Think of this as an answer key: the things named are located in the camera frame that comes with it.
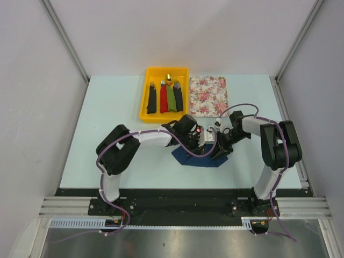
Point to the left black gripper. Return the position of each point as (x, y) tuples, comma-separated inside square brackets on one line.
[(196, 148)]

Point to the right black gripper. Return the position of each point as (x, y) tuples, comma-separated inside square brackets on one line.
[(223, 144)]

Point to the dark blue paper napkin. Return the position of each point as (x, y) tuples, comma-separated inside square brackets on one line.
[(186, 159)]

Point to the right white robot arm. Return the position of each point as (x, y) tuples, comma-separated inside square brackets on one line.
[(280, 149)]

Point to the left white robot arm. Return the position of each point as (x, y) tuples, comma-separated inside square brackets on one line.
[(116, 151)]

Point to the green napkin roll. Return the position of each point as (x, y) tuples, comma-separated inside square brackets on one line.
[(171, 101)]

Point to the red napkin roll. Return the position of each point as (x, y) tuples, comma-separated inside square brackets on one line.
[(163, 98)]

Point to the black napkin roll left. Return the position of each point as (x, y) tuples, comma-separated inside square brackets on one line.
[(152, 102)]

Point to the black napkin roll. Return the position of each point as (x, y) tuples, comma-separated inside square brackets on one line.
[(152, 102), (178, 96)]

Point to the black napkin roll right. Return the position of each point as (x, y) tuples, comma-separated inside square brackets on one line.
[(178, 96)]

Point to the floral rectangular tray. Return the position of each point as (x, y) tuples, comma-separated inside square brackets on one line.
[(208, 96)]

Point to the gold spoon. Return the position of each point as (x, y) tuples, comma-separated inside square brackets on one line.
[(169, 79)]

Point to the yellow plastic bin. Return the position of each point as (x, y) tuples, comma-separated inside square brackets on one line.
[(156, 75)]

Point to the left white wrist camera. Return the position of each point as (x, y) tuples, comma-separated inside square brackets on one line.
[(207, 137)]

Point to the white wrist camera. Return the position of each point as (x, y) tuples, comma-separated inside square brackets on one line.
[(219, 125), (207, 137)]

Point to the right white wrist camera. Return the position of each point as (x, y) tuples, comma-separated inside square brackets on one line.
[(219, 125)]

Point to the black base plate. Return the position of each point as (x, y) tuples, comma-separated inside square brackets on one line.
[(186, 208)]

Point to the white slotted cable duct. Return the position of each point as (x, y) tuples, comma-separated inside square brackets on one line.
[(84, 223)]

